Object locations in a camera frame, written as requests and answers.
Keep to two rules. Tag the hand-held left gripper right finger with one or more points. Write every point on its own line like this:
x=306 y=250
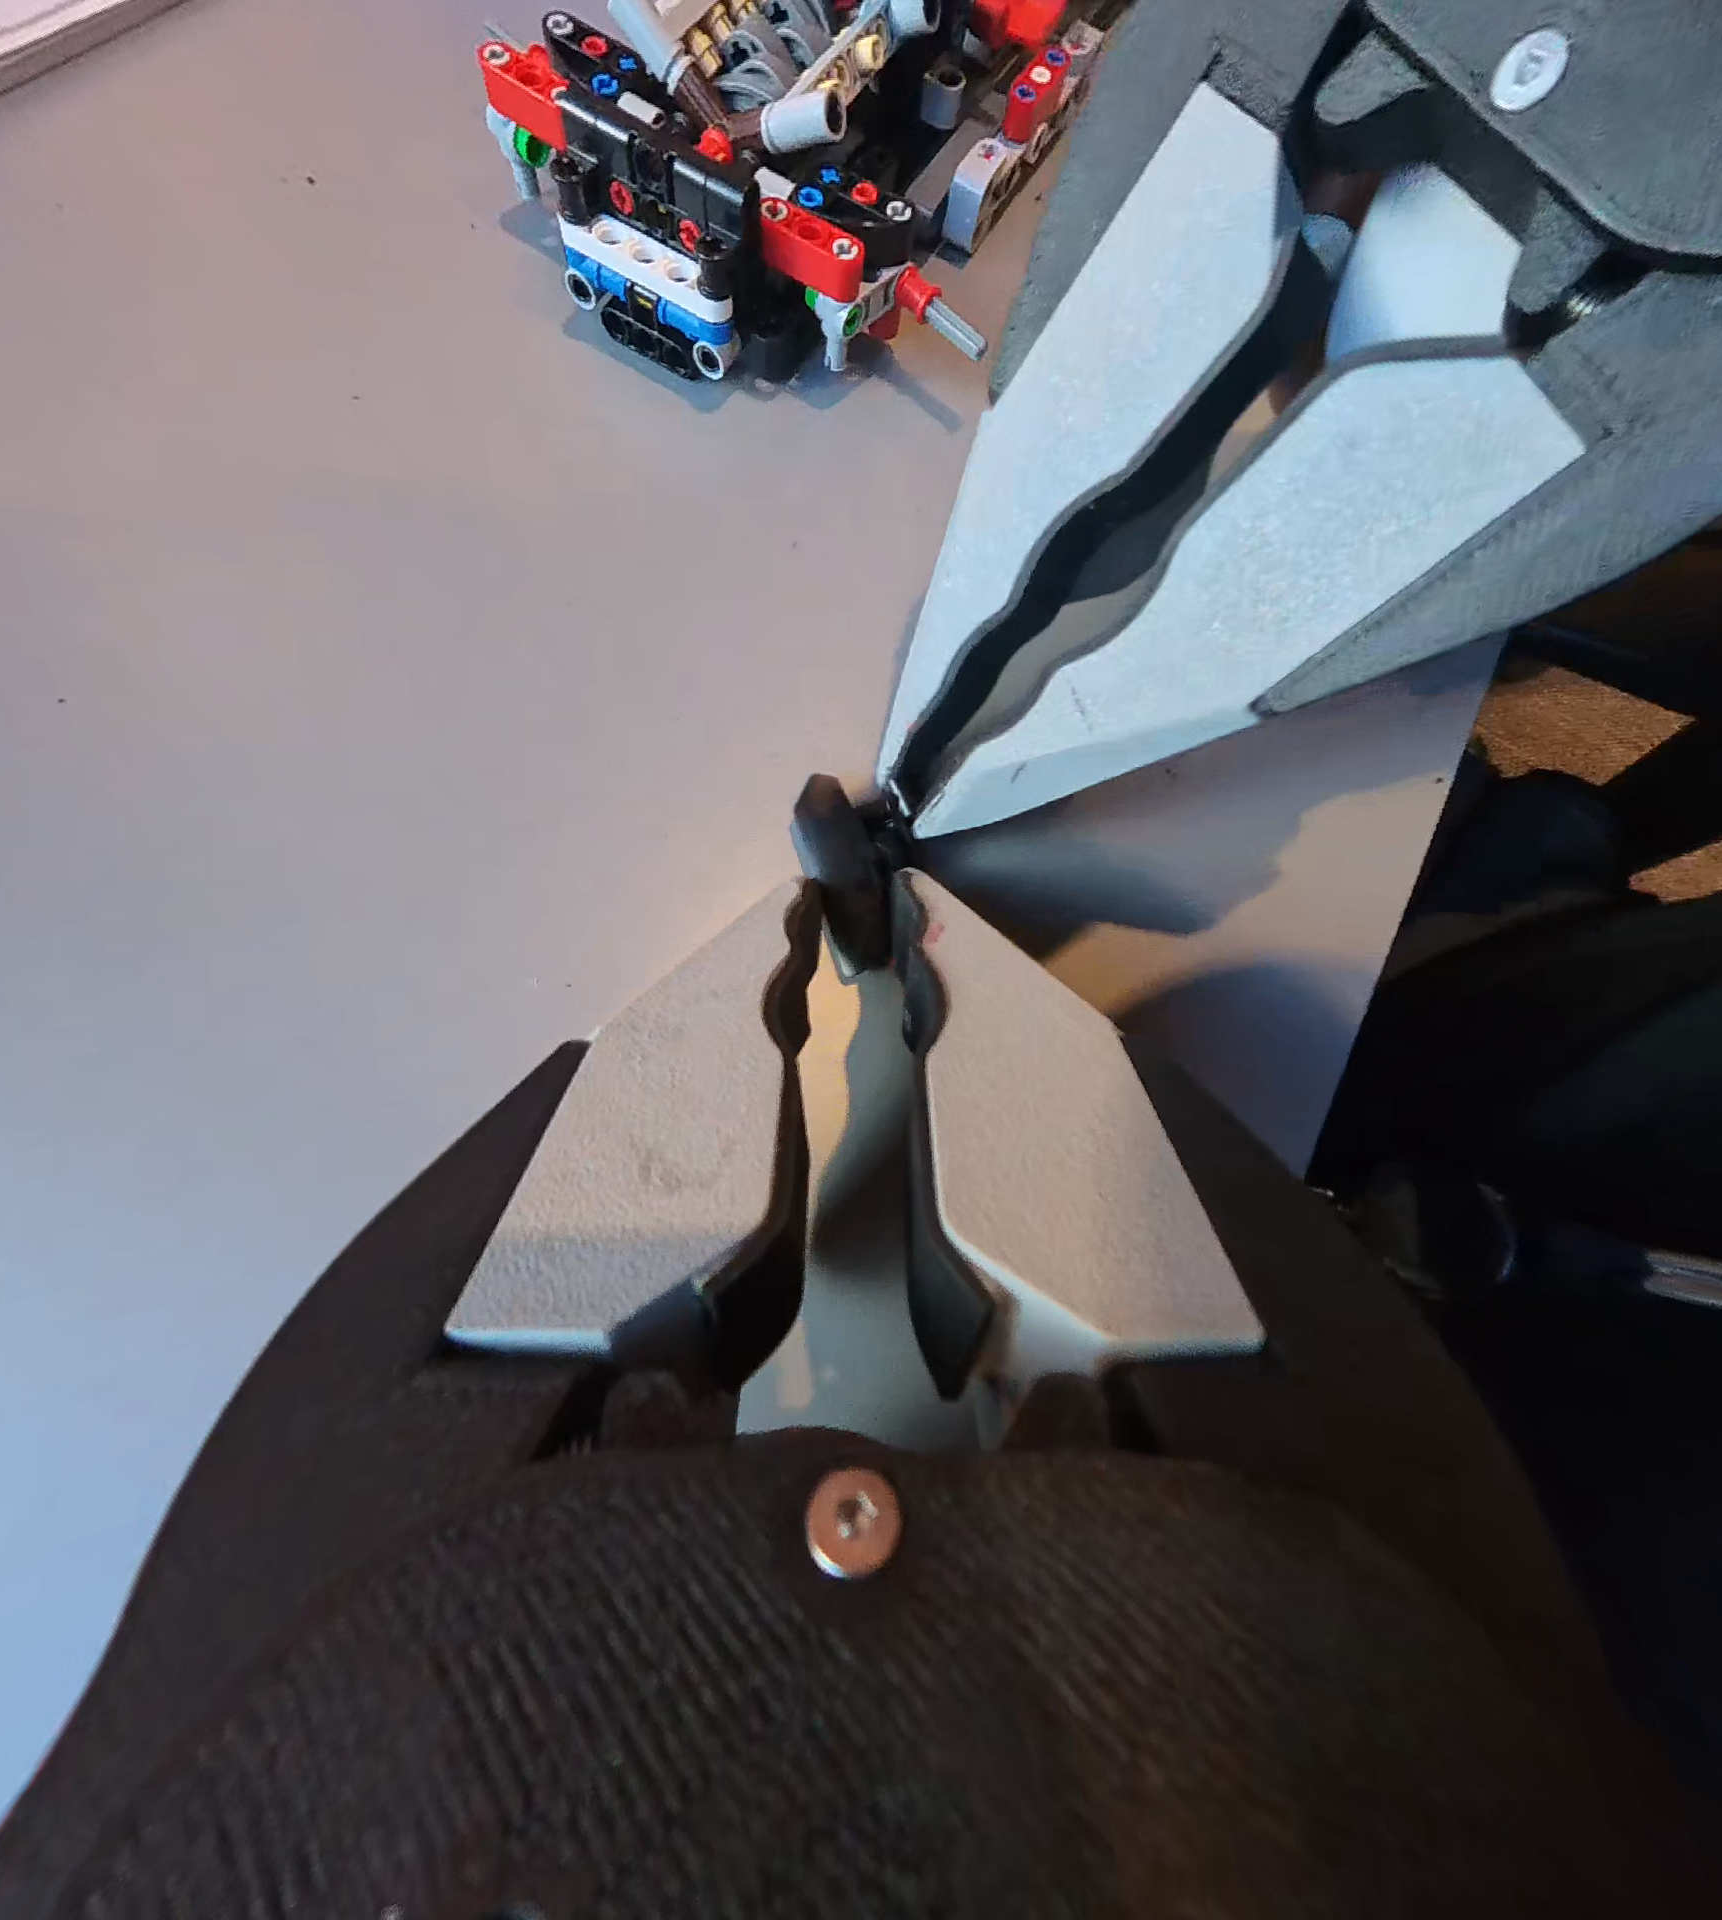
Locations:
x=1087 y=1185

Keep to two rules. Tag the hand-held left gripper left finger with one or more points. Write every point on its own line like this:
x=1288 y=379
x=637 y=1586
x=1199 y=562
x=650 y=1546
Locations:
x=637 y=1171

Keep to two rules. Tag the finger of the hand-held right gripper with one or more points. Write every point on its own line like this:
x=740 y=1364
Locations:
x=1326 y=570
x=1130 y=331

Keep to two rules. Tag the black hinged brick piece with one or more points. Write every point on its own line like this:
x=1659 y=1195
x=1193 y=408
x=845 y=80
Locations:
x=839 y=871

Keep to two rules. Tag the grey desk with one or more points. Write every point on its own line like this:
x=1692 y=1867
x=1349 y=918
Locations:
x=277 y=675

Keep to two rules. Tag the toy brick car model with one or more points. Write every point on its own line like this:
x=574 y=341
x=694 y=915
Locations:
x=740 y=180

